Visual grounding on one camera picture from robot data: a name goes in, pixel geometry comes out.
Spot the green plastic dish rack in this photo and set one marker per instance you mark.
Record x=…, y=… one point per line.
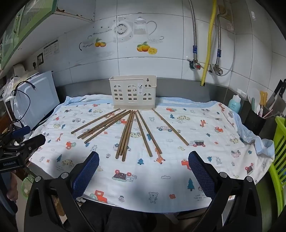
x=279, y=156

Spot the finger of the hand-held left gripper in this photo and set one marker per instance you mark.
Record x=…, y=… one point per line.
x=20, y=131
x=33, y=141

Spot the metal pipe valve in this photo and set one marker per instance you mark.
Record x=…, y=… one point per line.
x=216, y=70

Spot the beige plastic chopstick holder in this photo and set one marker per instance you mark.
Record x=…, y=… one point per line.
x=131, y=102

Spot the black utensil cup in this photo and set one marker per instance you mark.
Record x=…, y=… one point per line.
x=253, y=123

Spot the cartoon printed white blanket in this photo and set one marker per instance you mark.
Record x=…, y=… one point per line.
x=174, y=165

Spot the white spatula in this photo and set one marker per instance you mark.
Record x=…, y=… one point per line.
x=253, y=93

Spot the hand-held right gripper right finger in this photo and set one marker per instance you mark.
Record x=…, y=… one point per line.
x=201, y=176

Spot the blue soap pump bottle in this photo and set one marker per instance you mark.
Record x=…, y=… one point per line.
x=234, y=104

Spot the black wall socket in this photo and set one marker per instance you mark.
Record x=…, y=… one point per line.
x=40, y=59

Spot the person's left hand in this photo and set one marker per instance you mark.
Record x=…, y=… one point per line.
x=12, y=187

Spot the green wall cabinet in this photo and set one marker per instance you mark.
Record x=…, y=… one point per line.
x=29, y=20

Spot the white microwave oven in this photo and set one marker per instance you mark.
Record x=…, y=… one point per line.
x=38, y=100

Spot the clear plastic bag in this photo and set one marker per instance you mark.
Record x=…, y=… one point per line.
x=6, y=87

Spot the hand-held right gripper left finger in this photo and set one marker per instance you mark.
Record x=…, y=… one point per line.
x=86, y=176

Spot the white wall notice sticker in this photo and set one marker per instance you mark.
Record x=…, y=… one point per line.
x=51, y=49

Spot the bunch of wooden chopsticks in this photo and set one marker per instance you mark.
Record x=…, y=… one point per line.
x=124, y=136

